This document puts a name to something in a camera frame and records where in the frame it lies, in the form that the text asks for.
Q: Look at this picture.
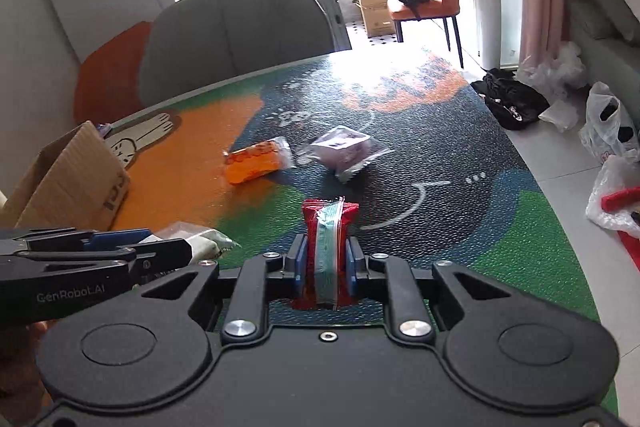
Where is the purple snack packet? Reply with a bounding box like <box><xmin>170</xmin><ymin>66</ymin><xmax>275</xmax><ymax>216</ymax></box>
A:
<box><xmin>295</xmin><ymin>125</ymin><xmax>391</xmax><ymax>184</ymax></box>

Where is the grey sofa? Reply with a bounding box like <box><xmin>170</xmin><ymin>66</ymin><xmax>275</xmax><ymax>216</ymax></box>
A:
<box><xmin>565</xmin><ymin>0</ymin><xmax>640</xmax><ymax>102</ymax></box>

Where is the orange snack packet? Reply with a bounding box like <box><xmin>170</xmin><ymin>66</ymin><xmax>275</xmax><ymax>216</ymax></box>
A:
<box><xmin>223</xmin><ymin>137</ymin><xmax>296</xmax><ymax>185</ymax></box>

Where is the cardboard box with print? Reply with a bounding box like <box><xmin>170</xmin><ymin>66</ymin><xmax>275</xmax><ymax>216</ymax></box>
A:
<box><xmin>357</xmin><ymin>0</ymin><xmax>398</xmax><ymax>38</ymax></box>

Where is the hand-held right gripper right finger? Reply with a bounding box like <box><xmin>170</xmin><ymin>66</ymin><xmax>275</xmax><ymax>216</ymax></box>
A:
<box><xmin>345</xmin><ymin>237</ymin><xmax>506</xmax><ymax>340</ymax></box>

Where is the red flat bag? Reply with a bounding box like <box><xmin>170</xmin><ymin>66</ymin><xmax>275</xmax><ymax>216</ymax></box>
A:
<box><xmin>617</xmin><ymin>229</ymin><xmax>640</xmax><ymax>273</ymax></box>

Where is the black bag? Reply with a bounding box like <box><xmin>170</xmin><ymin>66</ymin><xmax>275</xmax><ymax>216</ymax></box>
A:
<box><xmin>470</xmin><ymin>68</ymin><xmax>551</xmax><ymax>130</ymax></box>

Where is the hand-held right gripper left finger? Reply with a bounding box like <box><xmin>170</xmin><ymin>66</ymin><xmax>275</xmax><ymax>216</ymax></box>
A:
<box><xmin>140</xmin><ymin>234</ymin><xmax>308</xmax><ymax>340</ymax></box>

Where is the white paper packet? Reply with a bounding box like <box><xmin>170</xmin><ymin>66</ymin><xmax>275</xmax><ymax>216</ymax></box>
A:
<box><xmin>539</xmin><ymin>99</ymin><xmax>581</xmax><ymax>131</ymax></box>

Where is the orange upholstered chair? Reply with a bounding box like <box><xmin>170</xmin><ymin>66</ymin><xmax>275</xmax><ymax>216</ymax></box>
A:
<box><xmin>74</xmin><ymin>21</ymin><xmax>153</xmax><ymax>125</ymax></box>

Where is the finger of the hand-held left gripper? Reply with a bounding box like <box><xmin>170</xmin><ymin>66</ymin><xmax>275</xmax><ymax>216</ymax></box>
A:
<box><xmin>0</xmin><ymin>227</ymin><xmax>152</xmax><ymax>254</ymax></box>
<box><xmin>0</xmin><ymin>239</ymin><xmax>195</xmax><ymax>280</ymax></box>

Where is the grey upholstered chair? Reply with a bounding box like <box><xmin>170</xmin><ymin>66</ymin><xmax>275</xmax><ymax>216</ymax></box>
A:
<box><xmin>139</xmin><ymin>0</ymin><xmax>336</xmax><ymax>108</ymax></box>

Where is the crumpled clear plastic bag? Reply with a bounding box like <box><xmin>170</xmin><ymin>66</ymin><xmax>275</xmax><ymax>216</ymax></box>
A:
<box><xmin>517</xmin><ymin>41</ymin><xmax>588</xmax><ymax>92</ymax></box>

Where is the white pillow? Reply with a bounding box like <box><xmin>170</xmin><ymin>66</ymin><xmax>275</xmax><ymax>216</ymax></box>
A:
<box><xmin>614</xmin><ymin>0</ymin><xmax>640</xmax><ymax>40</ymax></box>

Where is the grey suitcase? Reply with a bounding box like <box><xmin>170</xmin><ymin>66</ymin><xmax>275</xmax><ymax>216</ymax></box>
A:
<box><xmin>315</xmin><ymin>0</ymin><xmax>348</xmax><ymax>52</ymax></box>

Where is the pale snack packet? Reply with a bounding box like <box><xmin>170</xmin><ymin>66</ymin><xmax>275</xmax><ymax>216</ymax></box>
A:
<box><xmin>152</xmin><ymin>222</ymin><xmax>241</xmax><ymax>265</ymax></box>

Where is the red cylindrical item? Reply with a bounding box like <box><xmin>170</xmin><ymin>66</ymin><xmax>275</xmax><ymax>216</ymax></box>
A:
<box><xmin>601</xmin><ymin>188</ymin><xmax>640</xmax><ymax>212</ymax></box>

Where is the white plastic bag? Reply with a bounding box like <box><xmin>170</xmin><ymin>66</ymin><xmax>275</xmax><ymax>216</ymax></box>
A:
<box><xmin>579</xmin><ymin>82</ymin><xmax>640</xmax><ymax>165</ymax></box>

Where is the red white snack packet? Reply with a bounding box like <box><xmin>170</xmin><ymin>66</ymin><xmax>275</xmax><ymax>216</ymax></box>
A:
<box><xmin>301</xmin><ymin>197</ymin><xmax>360</xmax><ymax>310</ymax></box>

